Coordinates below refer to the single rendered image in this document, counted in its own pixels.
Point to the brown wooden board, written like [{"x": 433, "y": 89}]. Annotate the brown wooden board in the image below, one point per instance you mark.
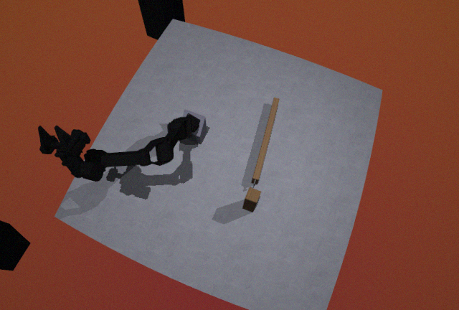
[{"x": 265, "y": 142}]

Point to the dark brown wooden post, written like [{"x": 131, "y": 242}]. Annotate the dark brown wooden post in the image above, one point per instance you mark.
[{"x": 251, "y": 199}]

